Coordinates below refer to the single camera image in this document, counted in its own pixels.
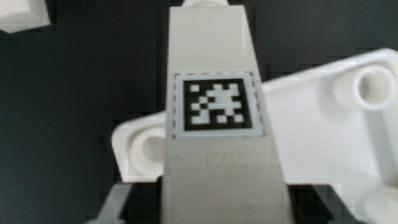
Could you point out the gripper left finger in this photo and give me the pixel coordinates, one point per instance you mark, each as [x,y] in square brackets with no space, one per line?
[131,206]

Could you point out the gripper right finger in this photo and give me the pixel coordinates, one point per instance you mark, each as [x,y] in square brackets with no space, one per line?
[319,206]

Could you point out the white desk leg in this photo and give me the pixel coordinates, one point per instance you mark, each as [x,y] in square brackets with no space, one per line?
[24,15]
[223,181]

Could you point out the white desk tabletop tray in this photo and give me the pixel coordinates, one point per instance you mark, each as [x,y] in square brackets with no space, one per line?
[333,111]

